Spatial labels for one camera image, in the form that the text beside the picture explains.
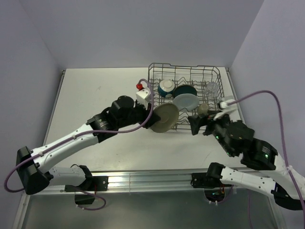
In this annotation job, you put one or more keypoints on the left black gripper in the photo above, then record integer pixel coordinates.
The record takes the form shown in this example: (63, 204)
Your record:
(146, 113)

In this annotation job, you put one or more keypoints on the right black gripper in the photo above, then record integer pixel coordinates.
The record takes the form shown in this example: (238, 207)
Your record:
(196, 121)

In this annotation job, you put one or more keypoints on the olive ceramic mug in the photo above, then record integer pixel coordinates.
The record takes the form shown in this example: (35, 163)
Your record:
(203, 109)

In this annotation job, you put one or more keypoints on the beige ceramic plate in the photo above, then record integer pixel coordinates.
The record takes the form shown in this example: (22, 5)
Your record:
(169, 114)

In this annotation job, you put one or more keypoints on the teal white ceramic bowl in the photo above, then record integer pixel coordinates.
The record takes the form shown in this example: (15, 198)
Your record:
(166, 88)

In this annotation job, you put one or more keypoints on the teal ceramic plate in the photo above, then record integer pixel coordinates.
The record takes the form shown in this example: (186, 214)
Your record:
(184, 89)

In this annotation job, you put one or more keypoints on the clear glass tumbler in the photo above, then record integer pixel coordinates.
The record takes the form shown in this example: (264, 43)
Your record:
(211, 89)

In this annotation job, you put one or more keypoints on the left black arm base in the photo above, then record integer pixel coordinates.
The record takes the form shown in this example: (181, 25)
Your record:
(86, 195)

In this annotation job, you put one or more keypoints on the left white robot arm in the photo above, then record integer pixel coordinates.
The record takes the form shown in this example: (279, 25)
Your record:
(38, 169)

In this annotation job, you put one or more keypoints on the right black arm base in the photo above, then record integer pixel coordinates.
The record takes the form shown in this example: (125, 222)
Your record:
(215, 191)

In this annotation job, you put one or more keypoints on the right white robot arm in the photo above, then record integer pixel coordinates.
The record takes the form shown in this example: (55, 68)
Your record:
(274, 179)

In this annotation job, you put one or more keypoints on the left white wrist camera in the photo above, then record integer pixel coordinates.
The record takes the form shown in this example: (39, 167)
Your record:
(143, 96)

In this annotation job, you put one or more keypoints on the grey wire dish rack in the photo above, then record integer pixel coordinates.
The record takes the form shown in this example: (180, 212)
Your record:
(198, 77)

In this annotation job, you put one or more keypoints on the aluminium mounting rail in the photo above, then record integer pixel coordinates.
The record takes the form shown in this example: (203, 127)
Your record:
(143, 181)

